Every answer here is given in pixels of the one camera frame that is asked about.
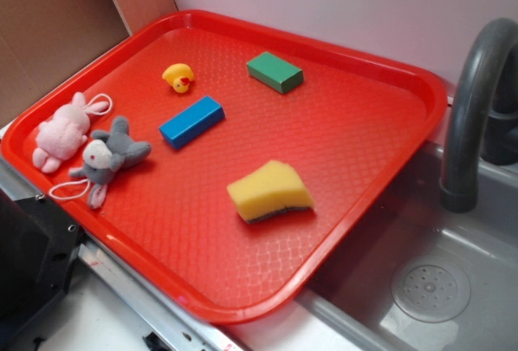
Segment grey plush bunny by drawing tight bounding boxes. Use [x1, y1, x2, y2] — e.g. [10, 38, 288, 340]
[49, 116, 152, 209]

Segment blue rectangular block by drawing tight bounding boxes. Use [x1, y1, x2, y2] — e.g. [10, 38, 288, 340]
[159, 96, 226, 150]

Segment grey toy sink basin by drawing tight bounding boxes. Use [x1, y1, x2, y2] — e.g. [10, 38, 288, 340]
[298, 144, 517, 350]

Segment red plastic tray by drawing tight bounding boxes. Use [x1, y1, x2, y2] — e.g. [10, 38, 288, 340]
[1, 11, 447, 324]

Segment green rectangular block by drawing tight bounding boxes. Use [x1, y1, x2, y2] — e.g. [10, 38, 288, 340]
[247, 52, 304, 94]

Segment yellow sponge with grey pad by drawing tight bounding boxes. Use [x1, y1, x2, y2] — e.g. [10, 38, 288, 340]
[227, 160, 315, 223]

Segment brown cardboard panel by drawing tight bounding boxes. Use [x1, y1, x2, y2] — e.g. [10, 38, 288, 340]
[1, 0, 177, 125]

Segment yellow rubber duck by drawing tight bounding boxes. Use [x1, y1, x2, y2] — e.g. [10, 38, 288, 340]
[162, 63, 194, 94]

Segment pink plush bunny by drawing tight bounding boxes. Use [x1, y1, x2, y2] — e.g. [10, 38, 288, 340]
[32, 92, 113, 174]

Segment grey toy faucet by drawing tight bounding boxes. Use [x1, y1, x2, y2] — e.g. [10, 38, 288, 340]
[439, 18, 517, 213]

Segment silver metal rail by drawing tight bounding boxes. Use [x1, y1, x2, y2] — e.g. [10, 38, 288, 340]
[1, 163, 240, 350]

